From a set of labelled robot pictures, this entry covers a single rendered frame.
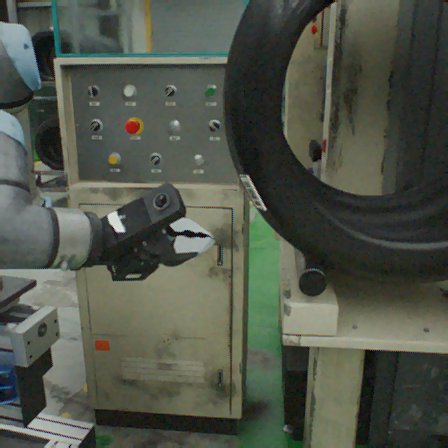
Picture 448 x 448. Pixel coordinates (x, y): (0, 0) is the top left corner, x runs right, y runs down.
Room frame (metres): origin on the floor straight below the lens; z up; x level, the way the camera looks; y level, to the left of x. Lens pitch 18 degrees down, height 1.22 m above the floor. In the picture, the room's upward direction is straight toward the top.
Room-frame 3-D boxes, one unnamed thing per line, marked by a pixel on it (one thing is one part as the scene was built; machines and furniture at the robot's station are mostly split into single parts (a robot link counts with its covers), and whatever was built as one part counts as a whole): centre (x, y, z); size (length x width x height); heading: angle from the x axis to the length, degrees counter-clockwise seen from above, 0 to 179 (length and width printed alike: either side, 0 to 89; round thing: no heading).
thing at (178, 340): (1.58, 0.19, 0.63); 0.56 x 0.41 x 1.27; 84
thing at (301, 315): (0.87, -0.16, 0.84); 0.36 x 0.09 x 0.06; 174
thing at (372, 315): (0.86, -0.30, 0.80); 0.37 x 0.36 x 0.02; 84
